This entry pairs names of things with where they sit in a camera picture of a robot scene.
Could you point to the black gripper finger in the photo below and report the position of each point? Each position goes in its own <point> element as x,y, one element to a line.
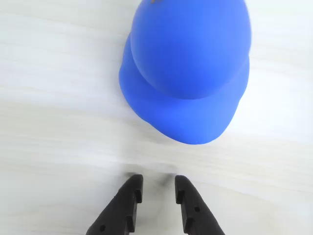
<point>117,210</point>
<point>195,210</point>

